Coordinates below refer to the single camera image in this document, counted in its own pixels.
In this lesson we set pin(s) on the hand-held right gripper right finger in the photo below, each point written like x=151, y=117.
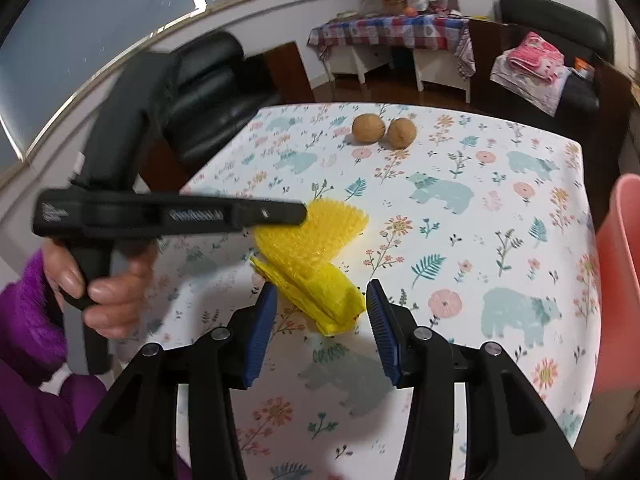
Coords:
x=382, y=335

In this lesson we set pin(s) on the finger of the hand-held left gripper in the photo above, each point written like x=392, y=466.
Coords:
x=275, y=212

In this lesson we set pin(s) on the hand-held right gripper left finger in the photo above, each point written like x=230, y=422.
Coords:
x=260, y=335

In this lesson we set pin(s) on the yellow foam fruit net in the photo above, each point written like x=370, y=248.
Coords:
x=310, y=280

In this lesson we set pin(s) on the pink plastic bucket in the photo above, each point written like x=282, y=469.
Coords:
x=620, y=285

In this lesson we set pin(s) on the person's left forearm purple sleeve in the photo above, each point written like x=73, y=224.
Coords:
x=30, y=320

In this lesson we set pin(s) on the person's left hand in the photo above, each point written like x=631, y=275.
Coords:
x=115, y=300

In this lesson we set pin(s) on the brown walnut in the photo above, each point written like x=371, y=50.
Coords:
x=402, y=133
x=369, y=129

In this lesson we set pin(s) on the floral bear print tablecloth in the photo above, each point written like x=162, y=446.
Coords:
x=450, y=220

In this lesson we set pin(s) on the black leather armchair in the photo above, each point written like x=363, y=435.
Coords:
x=210, y=95
x=550, y=15

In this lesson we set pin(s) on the white low bench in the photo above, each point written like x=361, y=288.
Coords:
x=370, y=62

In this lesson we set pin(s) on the large curved window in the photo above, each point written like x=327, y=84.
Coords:
x=100, y=20

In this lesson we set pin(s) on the plaid patchwork cloth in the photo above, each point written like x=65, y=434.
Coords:
x=390, y=27

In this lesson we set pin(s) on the orange fruit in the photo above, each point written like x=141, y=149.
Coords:
x=410, y=11

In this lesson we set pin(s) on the pale floral folded cloth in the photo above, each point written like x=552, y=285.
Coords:
x=525, y=90

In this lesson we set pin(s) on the pink folded garment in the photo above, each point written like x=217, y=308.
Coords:
x=535, y=55

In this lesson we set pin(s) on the small orange box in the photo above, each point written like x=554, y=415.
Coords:
x=584, y=67

